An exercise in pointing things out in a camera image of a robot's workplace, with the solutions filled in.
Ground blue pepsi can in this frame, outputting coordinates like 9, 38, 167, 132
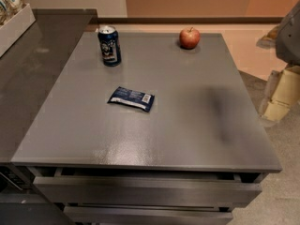
97, 25, 122, 67

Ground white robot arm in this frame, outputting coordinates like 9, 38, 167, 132
259, 1, 300, 128

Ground white snack box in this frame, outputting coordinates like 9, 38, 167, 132
0, 4, 36, 57

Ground snack bags in box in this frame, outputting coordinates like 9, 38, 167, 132
0, 0, 25, 25

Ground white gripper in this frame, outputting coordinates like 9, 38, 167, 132
259, 66, 300, 128

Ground blue snack packet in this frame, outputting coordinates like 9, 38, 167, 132
108, 86, 155, 113

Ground grey drawer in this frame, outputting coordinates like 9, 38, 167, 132
64, 206, 233, 225
34, 169, 262, 207

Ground grey upper drawer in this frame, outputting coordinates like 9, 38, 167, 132
34, 169, 262, 207

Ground red apple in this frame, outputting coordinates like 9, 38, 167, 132
179, 27, 201, 49

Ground grey lower drawer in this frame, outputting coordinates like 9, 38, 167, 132
64, 206, 233, 225

